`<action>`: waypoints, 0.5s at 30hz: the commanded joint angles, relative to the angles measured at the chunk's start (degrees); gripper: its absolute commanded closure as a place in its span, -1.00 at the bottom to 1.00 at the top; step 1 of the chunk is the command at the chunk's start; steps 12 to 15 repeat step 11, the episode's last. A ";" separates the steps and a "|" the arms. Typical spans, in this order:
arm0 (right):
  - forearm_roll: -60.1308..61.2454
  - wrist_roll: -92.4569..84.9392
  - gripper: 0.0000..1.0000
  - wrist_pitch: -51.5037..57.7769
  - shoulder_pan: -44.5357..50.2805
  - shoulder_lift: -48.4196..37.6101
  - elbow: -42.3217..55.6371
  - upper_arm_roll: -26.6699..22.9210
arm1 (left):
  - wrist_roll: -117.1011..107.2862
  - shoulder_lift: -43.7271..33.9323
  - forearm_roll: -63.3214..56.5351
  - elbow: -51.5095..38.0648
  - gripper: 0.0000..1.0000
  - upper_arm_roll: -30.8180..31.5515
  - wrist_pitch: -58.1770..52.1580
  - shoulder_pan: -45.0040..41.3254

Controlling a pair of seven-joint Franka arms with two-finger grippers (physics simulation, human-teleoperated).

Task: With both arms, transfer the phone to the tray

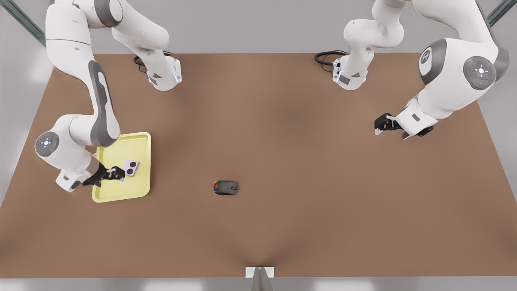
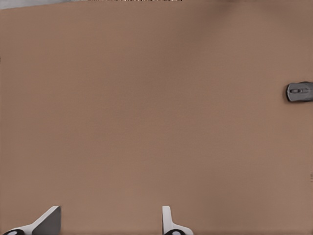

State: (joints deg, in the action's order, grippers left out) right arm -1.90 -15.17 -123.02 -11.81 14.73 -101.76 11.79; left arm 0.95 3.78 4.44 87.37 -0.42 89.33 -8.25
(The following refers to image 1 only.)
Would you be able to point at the pink smartphone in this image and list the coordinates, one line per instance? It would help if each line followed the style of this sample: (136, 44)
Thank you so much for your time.
(131, 167)

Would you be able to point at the yellow tray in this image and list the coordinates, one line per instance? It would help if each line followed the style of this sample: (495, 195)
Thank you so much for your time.
(129, 190)

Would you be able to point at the silver frame post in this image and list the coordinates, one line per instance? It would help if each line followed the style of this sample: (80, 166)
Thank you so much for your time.
(260, 279)
(501, 10)
(24, 20)

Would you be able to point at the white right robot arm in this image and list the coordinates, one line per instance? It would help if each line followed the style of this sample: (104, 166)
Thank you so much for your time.
(101, 105)

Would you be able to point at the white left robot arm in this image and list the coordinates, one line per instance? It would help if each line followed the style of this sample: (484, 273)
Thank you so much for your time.
(456, 72)

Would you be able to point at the black computer mouse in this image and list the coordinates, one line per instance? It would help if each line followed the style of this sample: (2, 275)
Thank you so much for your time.
(225, 188)

